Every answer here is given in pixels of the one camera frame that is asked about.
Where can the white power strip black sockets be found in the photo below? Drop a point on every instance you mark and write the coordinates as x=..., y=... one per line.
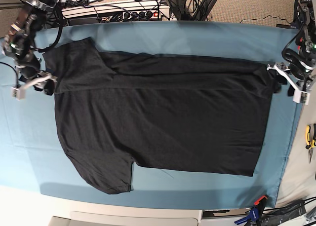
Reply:
x=142, y=15

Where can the black T-shirt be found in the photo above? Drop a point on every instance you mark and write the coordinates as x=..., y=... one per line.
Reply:
x=184, y=113

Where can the blue orange clamp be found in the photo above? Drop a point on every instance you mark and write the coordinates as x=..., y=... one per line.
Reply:
x=255, y=213

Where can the black bag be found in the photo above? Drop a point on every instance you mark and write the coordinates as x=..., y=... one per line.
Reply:
x=277, y=217

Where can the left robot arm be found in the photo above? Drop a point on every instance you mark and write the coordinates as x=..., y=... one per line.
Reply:
x=300, y=54

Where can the right gripper silver body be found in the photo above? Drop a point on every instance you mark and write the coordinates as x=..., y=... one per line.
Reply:
x=19, y=91

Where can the yellow handled pliers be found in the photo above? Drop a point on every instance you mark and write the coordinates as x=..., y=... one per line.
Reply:
x=310, y=138

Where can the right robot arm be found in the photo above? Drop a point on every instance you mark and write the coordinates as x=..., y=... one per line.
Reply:
x=19, y=44

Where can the left gripper silver body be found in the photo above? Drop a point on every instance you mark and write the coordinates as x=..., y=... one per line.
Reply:
x=300, y=96

